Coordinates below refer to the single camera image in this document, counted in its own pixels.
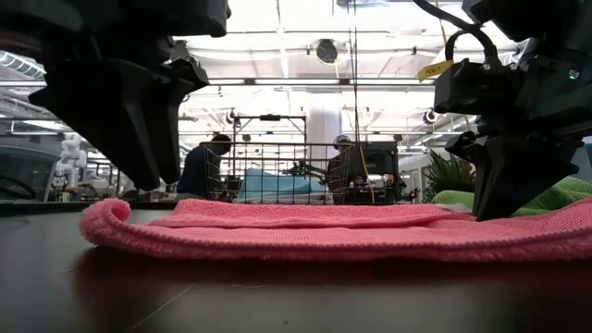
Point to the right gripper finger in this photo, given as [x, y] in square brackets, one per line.
[513, 176]
[467, 147]

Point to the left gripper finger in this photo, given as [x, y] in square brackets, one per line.
[115, 106]
[170, 120]

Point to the green microfiber towel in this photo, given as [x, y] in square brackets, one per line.
[550, 199]

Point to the pink microfiber towel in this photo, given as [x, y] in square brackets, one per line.
[300, 231]

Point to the small potted plant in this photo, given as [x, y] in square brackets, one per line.
[448, 176]

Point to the black ceiling device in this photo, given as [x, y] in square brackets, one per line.
[430, 115]
[231, 116]
[326, 51]

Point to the person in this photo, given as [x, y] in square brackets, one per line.
[340, 159]
[196, 171]

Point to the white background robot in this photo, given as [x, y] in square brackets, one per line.
[69, 157]

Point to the black monitor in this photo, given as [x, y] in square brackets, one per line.
[379, 159]

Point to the grey machine cabinet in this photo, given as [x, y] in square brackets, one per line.
[28, 166]

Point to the white round column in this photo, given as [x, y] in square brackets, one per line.
[324, 125]

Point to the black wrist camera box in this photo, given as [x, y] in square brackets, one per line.
[476, 88]

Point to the black metal cart frame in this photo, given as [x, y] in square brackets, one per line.
[270, 117]

